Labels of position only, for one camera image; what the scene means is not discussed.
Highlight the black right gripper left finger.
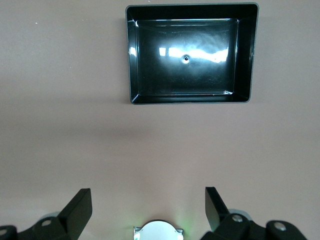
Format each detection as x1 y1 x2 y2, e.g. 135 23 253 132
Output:
0 188 93 240

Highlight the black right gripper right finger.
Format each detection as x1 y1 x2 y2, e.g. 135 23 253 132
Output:
201 186 309 240

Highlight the black plastic box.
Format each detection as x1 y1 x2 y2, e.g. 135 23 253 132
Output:
124 2 260 105

